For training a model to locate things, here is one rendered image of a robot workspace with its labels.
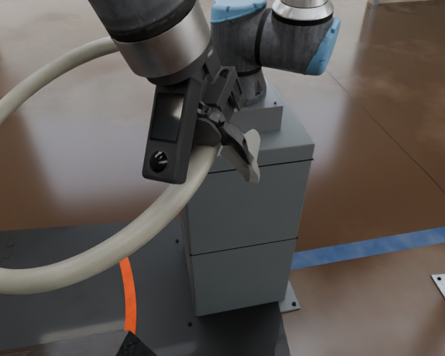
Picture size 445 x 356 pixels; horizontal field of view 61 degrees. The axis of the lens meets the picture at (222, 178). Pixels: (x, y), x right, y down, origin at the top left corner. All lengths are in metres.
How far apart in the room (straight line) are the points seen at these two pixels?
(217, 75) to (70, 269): 0.28
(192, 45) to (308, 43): 0.65
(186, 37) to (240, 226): 0.99
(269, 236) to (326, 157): 1.27
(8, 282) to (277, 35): 0.79
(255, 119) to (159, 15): 0.82
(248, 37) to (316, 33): 0.17
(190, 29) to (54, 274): 0.31
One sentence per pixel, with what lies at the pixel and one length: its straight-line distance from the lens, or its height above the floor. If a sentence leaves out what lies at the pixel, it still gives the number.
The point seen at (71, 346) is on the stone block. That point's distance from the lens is 1.03.
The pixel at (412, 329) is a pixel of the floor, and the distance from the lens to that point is 1.86.
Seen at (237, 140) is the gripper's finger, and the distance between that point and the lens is 0.44.
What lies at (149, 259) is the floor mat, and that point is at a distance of 1.89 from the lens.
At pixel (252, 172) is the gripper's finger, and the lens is 0.49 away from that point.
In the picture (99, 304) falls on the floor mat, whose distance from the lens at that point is 1.80.
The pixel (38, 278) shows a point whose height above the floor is 1.12.
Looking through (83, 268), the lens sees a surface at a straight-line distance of 0.46.
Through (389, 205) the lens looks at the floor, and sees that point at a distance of 2.32.
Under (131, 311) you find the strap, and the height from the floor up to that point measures 0.02.
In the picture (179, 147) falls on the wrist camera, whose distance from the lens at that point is 0.40.
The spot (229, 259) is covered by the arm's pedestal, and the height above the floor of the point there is 0.37.
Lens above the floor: 1.49
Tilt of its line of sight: 40 degrees down
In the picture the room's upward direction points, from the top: straight up
